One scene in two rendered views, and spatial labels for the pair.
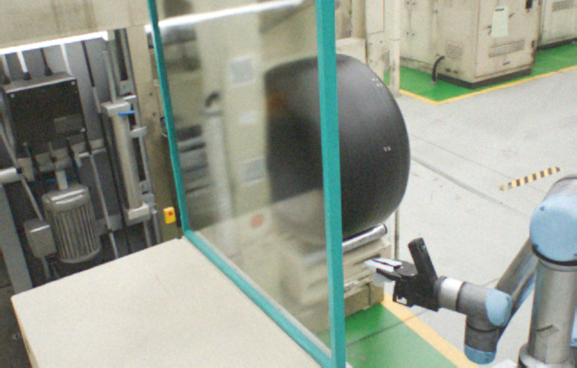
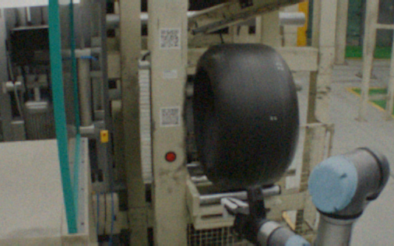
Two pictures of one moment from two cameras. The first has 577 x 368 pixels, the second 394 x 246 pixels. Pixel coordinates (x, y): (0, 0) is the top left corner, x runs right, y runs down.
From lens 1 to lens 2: 0.55 m
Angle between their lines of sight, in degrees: 18
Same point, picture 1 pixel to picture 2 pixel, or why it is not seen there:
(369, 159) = (255, 122)
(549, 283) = (322, 233)
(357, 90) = (259, 68)
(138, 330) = not seen: outside the picture
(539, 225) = (314, 178)
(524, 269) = not seen: hidden behind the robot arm
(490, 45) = not seen: outside the picture
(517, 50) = not seen: outside the picture
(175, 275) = (46, 156)
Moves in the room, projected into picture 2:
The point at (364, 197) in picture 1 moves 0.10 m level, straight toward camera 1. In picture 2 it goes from (248, 152) to (237, 163)
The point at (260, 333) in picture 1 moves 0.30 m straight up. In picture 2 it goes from (55, 197) to (42, 66)
